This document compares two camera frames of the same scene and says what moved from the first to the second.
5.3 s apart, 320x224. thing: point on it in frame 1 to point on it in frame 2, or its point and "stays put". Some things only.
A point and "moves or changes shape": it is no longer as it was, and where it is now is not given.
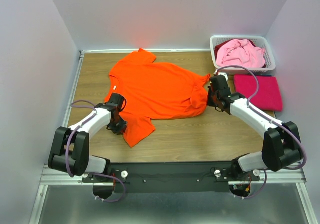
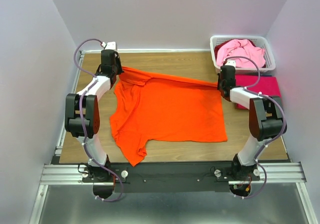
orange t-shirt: x=156 y=91 moves or changes shape
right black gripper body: x=211 y=98 to x=219 y=84
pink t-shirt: x=240 y=52 stays put
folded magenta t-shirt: x=268 y=96 stays put
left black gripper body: x=117 y=126 to x=117 y=68
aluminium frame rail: x=49 y=179 stays put
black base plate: x=170 y=176 stays put
